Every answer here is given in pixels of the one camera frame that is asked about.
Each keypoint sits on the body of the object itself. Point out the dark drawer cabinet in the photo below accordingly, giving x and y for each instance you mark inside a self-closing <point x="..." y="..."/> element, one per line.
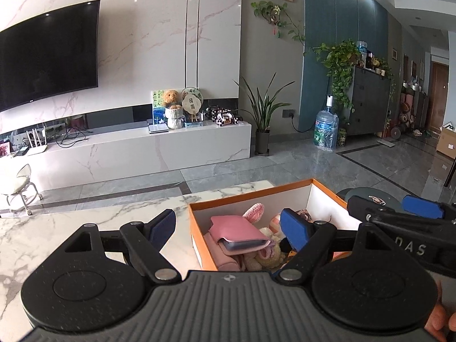
<point x="370" y="99"/>

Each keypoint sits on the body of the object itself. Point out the white wifi router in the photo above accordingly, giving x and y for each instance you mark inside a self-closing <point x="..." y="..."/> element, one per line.
<point x="37" y="140"/>

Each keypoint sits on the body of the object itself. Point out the blue landscape picture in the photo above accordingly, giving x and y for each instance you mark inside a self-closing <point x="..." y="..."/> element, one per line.
<point x="158" y="109"/>

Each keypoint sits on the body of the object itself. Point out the potted orchid plant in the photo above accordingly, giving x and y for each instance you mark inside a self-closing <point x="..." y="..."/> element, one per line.
<point x="263" y="105"/>

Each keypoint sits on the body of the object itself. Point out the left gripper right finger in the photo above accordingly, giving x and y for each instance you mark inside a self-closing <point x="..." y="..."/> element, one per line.
<point x="311" y="240"/>

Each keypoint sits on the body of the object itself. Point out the hanging pothos plant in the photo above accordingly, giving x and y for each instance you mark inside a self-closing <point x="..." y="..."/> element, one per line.
<point x="339" y="60"/>

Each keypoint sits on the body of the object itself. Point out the wall trailing vine plant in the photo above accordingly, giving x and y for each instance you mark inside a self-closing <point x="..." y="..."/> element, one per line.
<point x="282" y="21"/>

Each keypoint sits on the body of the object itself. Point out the small white chair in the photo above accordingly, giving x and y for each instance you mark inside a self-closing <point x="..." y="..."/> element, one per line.
<point x="16" y="186"/>

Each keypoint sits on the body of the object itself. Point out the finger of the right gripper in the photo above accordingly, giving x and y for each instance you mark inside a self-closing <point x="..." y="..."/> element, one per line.
<point x="422" y="207"/>

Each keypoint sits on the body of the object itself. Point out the brown teddy bear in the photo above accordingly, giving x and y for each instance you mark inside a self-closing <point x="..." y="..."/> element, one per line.
<point x="170" y="99"/>

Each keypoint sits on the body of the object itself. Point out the dark green trash bin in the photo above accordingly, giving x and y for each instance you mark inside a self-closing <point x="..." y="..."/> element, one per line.
<point x="371" y="194"/>

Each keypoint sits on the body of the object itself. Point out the person's hand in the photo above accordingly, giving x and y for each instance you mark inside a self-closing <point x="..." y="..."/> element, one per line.
<point x="440" y="323"/>

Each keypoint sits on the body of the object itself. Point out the black toy vehicle model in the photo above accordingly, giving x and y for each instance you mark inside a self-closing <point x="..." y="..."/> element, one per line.
<point x="222" y="116"/>

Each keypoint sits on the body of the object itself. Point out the black wall television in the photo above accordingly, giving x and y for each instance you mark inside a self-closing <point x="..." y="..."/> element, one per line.
<point x="50" y="54"/>

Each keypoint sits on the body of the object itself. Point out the round paper fan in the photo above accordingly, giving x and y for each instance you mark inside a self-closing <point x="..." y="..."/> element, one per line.
<point x="192" y="102"/>

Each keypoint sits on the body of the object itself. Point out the blue water jug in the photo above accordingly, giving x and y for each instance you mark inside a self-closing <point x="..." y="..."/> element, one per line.
<point x="326" y="127"/>

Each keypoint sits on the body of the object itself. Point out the cardboard carton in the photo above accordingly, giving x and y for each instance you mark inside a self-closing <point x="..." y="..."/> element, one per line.
<point x="447" y="140"/>

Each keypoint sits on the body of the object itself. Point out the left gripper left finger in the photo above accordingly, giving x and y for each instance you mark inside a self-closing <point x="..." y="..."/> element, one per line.
<point x="144" y="241"/>

